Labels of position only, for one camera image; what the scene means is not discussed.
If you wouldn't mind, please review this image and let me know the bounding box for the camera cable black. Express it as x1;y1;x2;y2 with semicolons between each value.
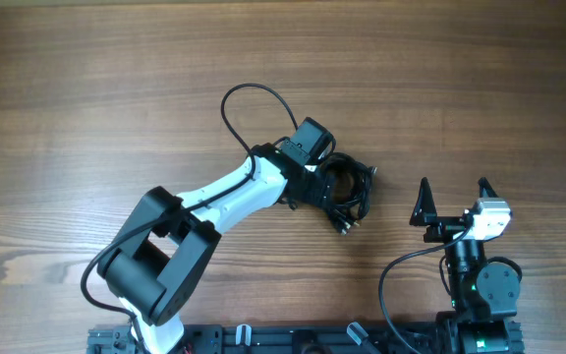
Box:
377;223;475;354
80;83;300;354

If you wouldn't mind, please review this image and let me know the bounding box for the black cable bundle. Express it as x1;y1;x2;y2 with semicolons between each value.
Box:
317;151;378;236

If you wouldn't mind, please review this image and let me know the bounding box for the right camera cable black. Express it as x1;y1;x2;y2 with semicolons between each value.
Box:
377;223;475;354

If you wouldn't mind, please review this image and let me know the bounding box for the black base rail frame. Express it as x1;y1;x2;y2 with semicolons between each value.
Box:
85;322;525;354

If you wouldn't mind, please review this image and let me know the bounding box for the left camera cable black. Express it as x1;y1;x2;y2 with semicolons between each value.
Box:
80;83;300;354

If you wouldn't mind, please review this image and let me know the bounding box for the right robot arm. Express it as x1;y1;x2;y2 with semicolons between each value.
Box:
410;178;525;354

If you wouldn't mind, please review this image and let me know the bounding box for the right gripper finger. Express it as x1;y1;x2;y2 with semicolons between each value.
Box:
410;177;437;227
478;177;498;198

